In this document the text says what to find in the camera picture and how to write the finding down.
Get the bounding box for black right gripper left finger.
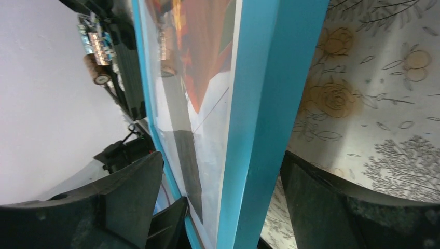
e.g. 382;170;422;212
1;151;163;248

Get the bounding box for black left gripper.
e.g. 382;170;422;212
93;123;189;249

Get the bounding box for hot air balloon photo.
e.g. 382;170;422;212
137;0;236;248

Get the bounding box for black poker chip case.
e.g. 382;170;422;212
61;1;147;120

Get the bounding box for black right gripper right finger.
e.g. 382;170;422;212
280;151;439;248

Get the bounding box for blue wooden picture frame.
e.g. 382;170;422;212
132;1;327;248

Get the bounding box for floral patterned table mat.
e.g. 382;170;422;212
261;1;439;248

